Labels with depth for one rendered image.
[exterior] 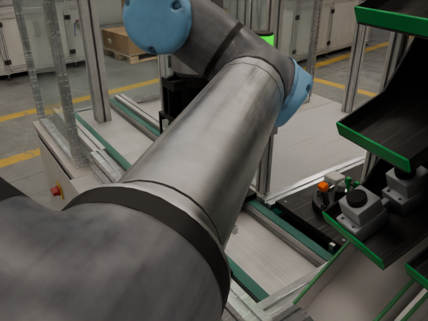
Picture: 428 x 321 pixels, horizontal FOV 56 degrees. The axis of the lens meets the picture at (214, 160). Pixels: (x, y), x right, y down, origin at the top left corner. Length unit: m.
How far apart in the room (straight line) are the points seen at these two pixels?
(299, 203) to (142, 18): 0.80
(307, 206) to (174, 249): 0.97
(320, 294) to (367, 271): 0.10
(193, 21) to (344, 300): 0.56
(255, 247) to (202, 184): 0.84
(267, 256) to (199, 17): 0.70
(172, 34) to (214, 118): 0.18
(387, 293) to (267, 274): 0.32
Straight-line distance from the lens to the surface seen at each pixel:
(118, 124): 1.77
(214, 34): 0.45
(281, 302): 0.87
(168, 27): 0.44
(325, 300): 0.81
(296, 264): 1.02
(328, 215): 0.69
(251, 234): 1.09
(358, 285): 0.79
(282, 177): 1.46
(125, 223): 0.17
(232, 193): 0.24
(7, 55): 6.01
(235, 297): 0.87
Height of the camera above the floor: 1.60
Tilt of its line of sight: 28 degrees down
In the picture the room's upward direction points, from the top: straight up
